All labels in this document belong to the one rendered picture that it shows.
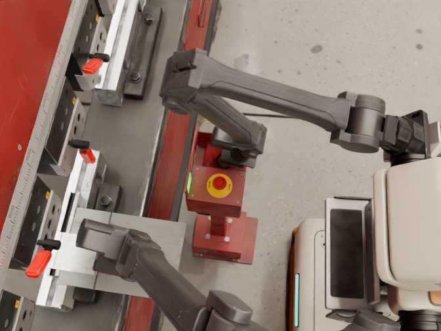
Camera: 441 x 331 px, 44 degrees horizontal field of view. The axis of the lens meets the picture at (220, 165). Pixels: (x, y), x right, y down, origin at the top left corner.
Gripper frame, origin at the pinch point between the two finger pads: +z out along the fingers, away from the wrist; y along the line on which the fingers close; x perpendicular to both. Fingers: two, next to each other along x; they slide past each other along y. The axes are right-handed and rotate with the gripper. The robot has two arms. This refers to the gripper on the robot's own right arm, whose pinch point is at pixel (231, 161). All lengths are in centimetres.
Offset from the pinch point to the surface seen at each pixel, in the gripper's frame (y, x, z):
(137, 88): 32.2, -10.1, -11.6
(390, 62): -78, -89, 59
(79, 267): 35, 41, -24
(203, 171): 8.6, 6.7, -5.2
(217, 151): 5.1, -2.0, -0.5
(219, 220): -6.0, 10.1, 36.0
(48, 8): 48, 5, -68
